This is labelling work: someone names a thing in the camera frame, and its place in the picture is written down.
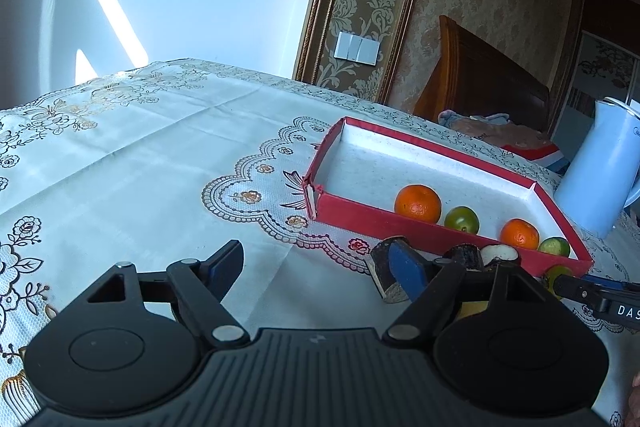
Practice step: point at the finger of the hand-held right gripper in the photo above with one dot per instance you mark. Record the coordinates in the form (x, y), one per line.
(620, 287)
(580, 292)

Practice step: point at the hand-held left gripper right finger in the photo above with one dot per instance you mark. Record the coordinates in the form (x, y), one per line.
(407, 274)

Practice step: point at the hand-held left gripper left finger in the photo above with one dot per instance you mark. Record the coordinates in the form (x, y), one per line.
(225, 269)

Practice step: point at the dark sugarcane piece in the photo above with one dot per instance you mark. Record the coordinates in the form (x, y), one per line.
(465, 256)
(381, 269)

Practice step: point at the yellowish green round fruit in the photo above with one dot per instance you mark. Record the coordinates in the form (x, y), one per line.
(557, 274)

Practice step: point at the small green lime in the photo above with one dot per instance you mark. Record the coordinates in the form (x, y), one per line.
(556, 247)

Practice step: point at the orange mandarin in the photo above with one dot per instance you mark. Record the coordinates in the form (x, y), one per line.
(520, 234)
(417, 203)

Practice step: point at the green cucumber piece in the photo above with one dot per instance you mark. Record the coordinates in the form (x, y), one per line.
(472, 309)

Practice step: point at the green round tomato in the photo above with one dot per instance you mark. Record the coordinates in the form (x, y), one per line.
(461, 219)

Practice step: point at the dark chunk with white cut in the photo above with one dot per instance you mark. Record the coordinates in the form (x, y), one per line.
(500, 253)

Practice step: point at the red shallow box tray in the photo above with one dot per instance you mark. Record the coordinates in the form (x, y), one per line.
(425, 167)

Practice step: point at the white electric kettle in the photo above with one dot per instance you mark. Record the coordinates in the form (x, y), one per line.
(595, 177)

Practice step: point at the white floral lace tablecloth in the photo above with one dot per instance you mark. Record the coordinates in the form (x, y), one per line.
(150, 157)

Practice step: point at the red white blue striped bedding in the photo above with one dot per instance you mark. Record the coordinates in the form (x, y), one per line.
(545, 154)

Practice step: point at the pink brown blanket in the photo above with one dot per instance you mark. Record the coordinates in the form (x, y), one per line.
(480, 127)

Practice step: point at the wooden bed headboard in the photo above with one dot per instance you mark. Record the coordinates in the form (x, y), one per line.
(475, 77)

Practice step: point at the wardrobe with patterned sliding doors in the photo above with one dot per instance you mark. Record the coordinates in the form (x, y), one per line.
(605, 67)

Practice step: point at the white wall light switch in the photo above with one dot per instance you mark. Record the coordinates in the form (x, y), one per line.
(357, 47)

